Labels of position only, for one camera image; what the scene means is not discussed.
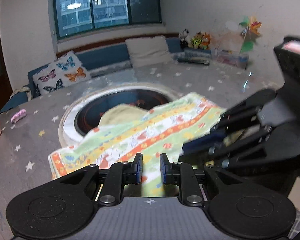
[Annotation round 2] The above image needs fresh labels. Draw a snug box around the patterned green children's garment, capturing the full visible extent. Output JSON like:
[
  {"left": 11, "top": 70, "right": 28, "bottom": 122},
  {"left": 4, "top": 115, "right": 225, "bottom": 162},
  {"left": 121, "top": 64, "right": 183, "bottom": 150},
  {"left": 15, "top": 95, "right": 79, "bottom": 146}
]
[{"left": 48, "top": 92, "right": 226, "bottom": 197}]

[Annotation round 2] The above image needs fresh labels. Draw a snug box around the round table induction cooker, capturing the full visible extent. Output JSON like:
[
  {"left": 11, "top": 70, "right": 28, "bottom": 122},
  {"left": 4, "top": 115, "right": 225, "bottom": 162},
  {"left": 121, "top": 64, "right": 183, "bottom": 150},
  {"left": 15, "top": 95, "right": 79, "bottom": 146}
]
[{"left": 58, "top": 82, "right": 180, "bottom": 147}]

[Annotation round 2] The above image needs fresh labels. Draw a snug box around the black long remote bar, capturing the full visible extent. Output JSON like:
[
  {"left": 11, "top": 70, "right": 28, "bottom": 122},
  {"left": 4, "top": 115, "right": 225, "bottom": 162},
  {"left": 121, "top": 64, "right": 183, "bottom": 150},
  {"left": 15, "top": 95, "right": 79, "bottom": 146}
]
[{"left": 177, "top": 58, "right": 210, "bottom": 66}]

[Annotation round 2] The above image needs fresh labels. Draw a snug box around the clear plastic toy box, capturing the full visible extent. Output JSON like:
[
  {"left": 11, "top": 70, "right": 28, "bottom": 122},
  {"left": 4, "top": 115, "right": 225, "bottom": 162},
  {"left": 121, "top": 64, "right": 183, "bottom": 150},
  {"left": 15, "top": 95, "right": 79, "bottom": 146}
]
[{"left": 215, "top": 50, "right": 249, "bottom": 70}]

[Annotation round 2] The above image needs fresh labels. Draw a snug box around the yellow plush toy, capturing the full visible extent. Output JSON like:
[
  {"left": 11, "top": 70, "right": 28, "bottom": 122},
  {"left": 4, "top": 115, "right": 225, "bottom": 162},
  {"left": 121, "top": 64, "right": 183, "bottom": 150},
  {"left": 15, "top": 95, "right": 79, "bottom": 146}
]
[{"left": 188, "top": 31, "right": 204, "bottom": 49}]

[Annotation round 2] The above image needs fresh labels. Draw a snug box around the orange plush toy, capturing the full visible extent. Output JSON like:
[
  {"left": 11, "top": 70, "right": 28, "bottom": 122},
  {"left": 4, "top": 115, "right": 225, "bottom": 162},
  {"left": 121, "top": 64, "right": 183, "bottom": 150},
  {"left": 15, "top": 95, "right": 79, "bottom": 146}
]
[{"left": 200, "top": 32, "right": 211, "bottom": 50}]

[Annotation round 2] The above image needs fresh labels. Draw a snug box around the panda plush toy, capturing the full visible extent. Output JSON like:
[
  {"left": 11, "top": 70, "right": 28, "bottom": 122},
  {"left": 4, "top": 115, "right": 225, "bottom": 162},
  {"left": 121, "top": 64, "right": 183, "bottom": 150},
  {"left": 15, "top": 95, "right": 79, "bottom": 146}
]
[{"left": 179, "top": 29, "right": 189, "bottom": 49}]

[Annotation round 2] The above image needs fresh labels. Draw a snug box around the beige cushion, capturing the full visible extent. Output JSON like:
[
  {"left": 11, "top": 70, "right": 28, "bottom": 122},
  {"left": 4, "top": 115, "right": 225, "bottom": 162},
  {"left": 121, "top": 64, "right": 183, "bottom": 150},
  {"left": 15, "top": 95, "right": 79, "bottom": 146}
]
[{"left": 126, "top": 36, "right": 173, "bottom": 68}]

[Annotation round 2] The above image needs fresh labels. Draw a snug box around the colourful paper pinwheel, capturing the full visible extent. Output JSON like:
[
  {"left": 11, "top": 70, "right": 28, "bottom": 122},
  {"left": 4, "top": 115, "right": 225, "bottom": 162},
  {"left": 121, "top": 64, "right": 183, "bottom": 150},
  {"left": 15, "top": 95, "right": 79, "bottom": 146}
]
[{"left": 239, "top": 16, "right": 262, "bottom": 54}]

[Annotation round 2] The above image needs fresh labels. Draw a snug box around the blue bench sofa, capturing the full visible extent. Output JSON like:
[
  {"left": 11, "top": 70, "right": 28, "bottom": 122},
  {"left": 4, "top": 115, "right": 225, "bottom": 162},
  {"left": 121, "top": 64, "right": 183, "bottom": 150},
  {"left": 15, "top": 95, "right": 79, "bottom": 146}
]
[{"left": 0, "top": 36, "right": 213, "bottom": 113}]

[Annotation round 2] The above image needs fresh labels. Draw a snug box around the butterfly print pillow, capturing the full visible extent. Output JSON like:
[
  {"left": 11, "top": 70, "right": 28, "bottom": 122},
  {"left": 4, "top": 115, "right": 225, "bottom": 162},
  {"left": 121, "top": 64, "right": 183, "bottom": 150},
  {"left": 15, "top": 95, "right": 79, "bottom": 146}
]
[{"left": 32, "top": 51, "right": 91, "bottom": 95}]

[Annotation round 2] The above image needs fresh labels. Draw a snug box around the small pink wrapped item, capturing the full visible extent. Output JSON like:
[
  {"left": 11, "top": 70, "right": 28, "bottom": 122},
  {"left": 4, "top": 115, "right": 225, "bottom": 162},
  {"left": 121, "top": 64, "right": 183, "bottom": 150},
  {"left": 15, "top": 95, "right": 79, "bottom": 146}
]
[{"left": 11, "top": 109, "right": 26, "bottom": 124}]

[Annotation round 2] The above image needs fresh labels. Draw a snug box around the striped blanket on sofa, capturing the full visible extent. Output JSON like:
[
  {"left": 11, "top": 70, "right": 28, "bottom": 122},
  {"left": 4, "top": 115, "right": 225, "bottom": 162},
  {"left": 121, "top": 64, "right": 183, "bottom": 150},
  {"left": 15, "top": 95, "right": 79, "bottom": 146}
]
[{"left": 10, "top": 86, "right": 33, "bottom": 101}]

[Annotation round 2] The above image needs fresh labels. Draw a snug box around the green framed window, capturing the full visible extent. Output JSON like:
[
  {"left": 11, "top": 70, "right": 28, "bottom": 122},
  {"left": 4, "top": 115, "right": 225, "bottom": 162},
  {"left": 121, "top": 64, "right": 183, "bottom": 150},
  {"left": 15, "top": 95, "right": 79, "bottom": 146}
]
[{"left": 53, "top": 0, "right": 161, "bottom": 39}]

